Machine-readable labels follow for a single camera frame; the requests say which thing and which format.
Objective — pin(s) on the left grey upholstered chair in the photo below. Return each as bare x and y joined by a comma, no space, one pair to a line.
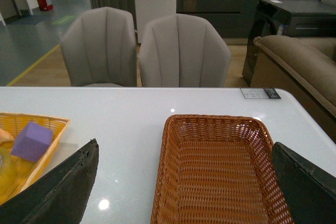
99,49

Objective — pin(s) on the purple foam cube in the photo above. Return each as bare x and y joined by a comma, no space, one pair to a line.
32,142

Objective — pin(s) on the yellow wicker basket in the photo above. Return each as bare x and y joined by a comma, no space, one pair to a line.
30,172

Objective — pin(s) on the right grey upholstered chair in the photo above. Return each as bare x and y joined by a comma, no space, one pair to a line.
182,50

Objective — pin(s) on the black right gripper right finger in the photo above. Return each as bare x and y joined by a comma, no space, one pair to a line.
309,191

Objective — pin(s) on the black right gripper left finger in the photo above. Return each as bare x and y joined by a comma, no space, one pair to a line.
60,196

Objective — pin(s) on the brown wicker basket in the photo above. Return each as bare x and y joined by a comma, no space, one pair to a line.
217,169

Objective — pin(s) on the brown sofa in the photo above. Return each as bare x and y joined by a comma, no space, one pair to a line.
305,67

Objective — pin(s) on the bread roll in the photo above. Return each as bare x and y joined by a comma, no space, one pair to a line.
5,136

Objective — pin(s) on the black washing machine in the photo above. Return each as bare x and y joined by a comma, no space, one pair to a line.
293,18

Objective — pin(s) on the table label sticker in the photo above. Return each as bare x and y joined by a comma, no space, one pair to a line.
260,93

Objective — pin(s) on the yellow clear tape roll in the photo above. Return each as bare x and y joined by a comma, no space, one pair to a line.
6,166

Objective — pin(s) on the grey upholstered chair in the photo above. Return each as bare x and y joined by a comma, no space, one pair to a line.
182,50
99,49

